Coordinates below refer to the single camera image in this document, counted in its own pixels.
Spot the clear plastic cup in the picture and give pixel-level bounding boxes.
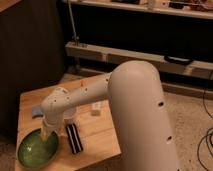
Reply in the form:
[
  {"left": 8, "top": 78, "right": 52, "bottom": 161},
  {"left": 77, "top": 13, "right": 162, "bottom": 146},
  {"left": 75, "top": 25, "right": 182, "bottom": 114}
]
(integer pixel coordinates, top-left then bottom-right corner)
[{"left": 63, "top": 108, "right": 77, "bottom": 124}]

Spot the black floor cable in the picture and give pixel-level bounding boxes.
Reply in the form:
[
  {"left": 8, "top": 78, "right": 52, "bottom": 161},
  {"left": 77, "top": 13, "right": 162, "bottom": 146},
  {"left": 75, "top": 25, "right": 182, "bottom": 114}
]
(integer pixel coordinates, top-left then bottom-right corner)
[{"left": 196, "top": 71, "right": 213, "bottom": 168}]

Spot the black striped rectangular block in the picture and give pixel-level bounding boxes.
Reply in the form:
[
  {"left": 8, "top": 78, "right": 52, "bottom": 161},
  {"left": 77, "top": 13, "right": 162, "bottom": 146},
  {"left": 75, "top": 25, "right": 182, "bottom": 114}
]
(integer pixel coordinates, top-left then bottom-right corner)
[{"left": 66, "top": 124, "right": 83, "bottom": 154}]

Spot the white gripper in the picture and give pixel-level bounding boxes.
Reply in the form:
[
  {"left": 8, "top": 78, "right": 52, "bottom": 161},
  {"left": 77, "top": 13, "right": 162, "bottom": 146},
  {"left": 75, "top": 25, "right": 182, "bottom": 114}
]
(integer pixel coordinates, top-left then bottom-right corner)
[{"left": 41, "top": 120, "right": 60, "bottom": 141}]

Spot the black handle on beam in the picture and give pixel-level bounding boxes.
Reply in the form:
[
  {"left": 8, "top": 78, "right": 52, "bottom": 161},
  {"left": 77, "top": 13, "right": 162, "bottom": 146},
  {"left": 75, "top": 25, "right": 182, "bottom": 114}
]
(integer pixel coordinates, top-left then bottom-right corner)
[{"left": 164, "top": 56, "right": 193, "bottom": 65}]

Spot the grey metal shelf beam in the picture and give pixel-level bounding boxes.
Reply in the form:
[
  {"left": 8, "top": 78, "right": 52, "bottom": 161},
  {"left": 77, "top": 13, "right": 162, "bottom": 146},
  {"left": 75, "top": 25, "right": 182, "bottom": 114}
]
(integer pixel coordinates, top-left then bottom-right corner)
[{"left": 65, "top": 42, "right": 213, "bottom": 79}]

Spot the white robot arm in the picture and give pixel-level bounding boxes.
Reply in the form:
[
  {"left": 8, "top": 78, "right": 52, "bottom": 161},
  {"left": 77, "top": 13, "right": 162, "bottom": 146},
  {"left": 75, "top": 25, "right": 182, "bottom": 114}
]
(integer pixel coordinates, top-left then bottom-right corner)
[{"left": 41, "top": 61, "right": 181, "bottom": 171}]

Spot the blue sponge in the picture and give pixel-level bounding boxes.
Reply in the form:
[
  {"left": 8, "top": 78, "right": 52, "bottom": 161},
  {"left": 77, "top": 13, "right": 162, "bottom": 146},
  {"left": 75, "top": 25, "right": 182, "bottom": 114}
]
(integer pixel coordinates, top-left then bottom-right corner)
[{"left": 32, "top": 106, "right": 43, "bottom": 118}]

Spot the metal vertical pole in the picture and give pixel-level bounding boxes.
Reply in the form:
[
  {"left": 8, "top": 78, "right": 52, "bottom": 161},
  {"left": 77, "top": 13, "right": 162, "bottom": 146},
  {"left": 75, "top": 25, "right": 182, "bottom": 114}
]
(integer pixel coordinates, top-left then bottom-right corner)
[{"left": 67, "top": 0, "right": 79, "bottom": 46}]

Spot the small white bottle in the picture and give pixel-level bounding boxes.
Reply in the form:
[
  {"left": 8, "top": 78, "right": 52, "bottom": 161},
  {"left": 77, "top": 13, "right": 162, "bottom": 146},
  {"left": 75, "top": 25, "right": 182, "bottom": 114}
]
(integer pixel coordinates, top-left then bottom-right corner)
[{"left": 91, "top": 102, "right": 101, "bottom": 116}]

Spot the upper wooden shelf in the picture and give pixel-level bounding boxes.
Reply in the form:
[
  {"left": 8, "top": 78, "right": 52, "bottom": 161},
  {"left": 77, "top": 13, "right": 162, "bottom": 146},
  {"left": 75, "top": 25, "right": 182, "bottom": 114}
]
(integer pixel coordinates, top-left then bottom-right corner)
[{"left": 62, "top": 0, "right": 213, "bottom": 20}]

